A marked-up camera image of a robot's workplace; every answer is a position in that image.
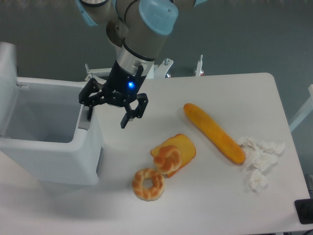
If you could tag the braided ring doughnut bread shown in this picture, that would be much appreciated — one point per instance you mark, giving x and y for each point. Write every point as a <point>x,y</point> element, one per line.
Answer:
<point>148,184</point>

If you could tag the orange toast slice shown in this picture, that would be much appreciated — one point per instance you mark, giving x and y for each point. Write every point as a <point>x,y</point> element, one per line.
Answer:
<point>185,146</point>

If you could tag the black device at table edge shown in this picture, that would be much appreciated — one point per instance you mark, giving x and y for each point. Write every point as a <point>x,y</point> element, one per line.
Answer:
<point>304,209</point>

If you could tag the long orange baguette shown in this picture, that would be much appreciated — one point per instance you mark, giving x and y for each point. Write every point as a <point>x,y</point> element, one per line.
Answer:
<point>215,133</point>

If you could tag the white push-lid trash can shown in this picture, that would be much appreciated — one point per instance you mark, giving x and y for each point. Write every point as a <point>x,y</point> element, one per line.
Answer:
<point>45,129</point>

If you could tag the crumpled white paper tissue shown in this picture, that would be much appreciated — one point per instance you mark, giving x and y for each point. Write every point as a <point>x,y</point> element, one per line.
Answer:
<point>260,156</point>

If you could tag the white frame bar right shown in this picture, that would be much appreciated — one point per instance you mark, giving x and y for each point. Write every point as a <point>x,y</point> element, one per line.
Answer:
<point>303,111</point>

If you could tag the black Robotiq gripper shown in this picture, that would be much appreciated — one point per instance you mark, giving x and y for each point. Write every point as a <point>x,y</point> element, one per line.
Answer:
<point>120,89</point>

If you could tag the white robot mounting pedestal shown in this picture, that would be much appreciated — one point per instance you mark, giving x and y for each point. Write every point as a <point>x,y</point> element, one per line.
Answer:
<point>157,71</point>

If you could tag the twisted round bread bun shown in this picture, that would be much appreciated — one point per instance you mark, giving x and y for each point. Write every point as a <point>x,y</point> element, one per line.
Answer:
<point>168,159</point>

